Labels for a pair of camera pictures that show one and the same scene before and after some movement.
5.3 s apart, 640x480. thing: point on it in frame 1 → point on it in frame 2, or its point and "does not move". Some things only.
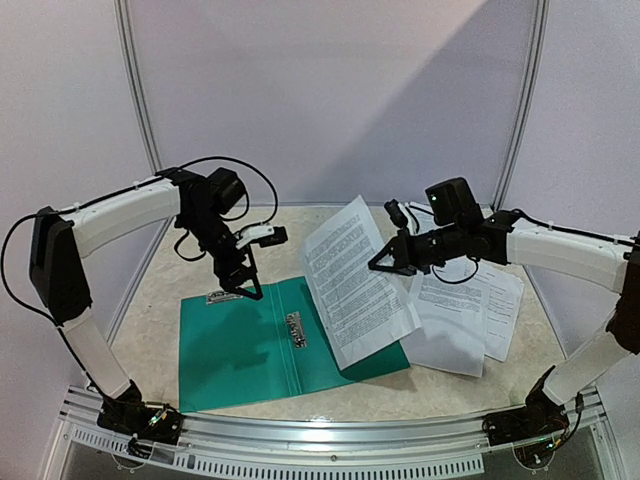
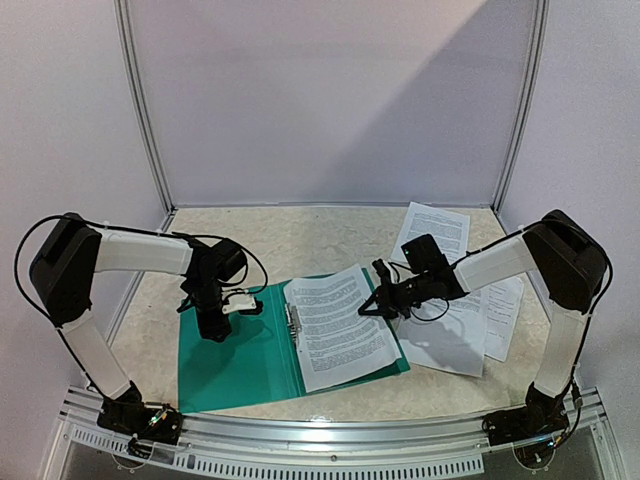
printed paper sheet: (505, 299) does not move
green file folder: (239, 350) does not move
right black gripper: (403, 252) → (390, 296)
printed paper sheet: (362, 309) → (337, 341)
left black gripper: (246, 273) → (209, 327)
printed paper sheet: (452, 302) does not move
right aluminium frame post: (530, 98) does not move
